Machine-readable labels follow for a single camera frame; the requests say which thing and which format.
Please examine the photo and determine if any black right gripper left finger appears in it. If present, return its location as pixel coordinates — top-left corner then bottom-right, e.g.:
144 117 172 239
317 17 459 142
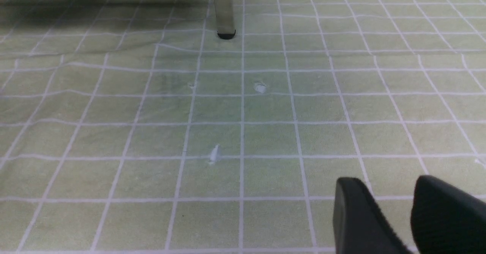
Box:
333 177 411 254

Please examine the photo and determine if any green grid tablecloth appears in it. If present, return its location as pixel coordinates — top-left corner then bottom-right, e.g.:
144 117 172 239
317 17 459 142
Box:
1 0 485 254

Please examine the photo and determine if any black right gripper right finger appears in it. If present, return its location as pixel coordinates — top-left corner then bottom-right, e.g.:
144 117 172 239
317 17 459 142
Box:
411 175 486 254

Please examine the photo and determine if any stainless steel shoe rack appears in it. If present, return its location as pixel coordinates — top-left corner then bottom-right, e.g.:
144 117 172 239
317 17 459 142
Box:
213 0 236 40

